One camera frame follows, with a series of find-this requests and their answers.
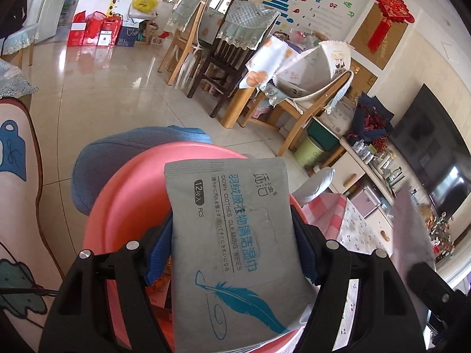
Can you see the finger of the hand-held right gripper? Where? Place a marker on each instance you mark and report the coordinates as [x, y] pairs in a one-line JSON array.
[[434, 286]]

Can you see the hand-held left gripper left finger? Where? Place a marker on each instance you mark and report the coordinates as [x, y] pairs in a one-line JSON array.
[[158, 259]]

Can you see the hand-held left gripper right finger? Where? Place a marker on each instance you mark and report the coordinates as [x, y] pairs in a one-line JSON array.
[[307, 257]]

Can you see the silver packet with barcode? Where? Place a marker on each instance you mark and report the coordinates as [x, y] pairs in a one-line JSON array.
[[410, 235]]

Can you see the pink plastic basin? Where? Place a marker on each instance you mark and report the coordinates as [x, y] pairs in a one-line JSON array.
[[125, 206]]

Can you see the grey feather print wipes packet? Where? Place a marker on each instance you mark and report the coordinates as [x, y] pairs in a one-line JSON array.
[[235, 264]]

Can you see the pink checked cloth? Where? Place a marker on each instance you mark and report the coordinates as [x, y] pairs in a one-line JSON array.
[[323, 213]]

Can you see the artificial flower bunch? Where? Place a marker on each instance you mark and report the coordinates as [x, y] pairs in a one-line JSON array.
[[439, 231]]

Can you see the pale blue cloth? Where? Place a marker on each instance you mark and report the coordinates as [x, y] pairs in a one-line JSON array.
[[314, 185]]

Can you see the pink storage box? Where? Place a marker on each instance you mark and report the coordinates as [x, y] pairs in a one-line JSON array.
[[362, 204]]

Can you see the white television cabinet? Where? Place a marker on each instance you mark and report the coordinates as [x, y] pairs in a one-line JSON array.
[[353, 169]]

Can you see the light green bin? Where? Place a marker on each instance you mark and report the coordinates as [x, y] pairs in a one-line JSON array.
[[308, 151]]

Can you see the blue stool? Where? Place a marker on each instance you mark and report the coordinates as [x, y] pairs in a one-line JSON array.
[[110, 147]]

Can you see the dark green bin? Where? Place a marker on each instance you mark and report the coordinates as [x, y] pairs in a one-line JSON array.
[[325, 132]]

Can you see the black television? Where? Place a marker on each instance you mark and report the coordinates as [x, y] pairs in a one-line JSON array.
[[438, 154]]

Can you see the cartoon printed floor mat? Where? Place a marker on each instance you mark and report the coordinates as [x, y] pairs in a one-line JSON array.
[[22, 228]]

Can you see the wooden chair with white cloth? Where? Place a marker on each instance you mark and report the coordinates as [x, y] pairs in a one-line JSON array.
[[298, 117]]

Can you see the white sack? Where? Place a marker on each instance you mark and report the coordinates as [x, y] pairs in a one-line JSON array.
[[340, 116]]

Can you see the dark blue flower bouquet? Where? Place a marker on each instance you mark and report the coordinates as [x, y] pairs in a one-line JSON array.
[[369, 121]]

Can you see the white cartoon print cloth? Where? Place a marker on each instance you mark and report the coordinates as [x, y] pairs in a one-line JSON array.
[[316, 70]]

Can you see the dark wooden chair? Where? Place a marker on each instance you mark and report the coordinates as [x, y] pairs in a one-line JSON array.
[[217, 70]]

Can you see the orange print table cover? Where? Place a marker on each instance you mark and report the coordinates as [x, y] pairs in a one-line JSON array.
[[268, 62]]

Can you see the light wooden chair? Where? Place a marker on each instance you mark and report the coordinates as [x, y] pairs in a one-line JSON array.
[[180, 55]]

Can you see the blue gift bag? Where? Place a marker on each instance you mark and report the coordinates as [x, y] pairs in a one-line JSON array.
[[128, 37]]

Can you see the brown cork board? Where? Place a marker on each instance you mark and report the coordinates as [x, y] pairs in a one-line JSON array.
[[390, 47]]

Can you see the lace edged tablecloth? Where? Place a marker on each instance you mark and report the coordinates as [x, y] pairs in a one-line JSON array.
[[14, 81]]

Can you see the red gift bag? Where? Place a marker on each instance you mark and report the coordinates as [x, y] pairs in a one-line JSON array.
[[95, 25], [110, 31], [77, 35]]

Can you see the quilted chair cover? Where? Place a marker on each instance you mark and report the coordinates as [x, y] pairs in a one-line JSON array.
[[189, 11], [246, 22]]

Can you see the yellow shopping bag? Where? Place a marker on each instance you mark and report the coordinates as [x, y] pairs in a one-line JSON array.
[[144, 3]]

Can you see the chair with pale cover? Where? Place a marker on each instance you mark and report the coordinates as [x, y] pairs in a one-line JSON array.
[[20, 40]]

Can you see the white tall cabinet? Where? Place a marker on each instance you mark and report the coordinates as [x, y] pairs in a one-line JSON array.
[[55, 3]]

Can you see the dark cloth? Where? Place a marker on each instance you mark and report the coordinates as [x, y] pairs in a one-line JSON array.
[[13, 14]]

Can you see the wall poster blue bars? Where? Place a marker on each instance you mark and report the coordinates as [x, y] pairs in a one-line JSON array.
[[294, 0]]

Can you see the red knot wall ornament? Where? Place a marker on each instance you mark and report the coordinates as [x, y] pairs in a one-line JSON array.
[[392, 11]]

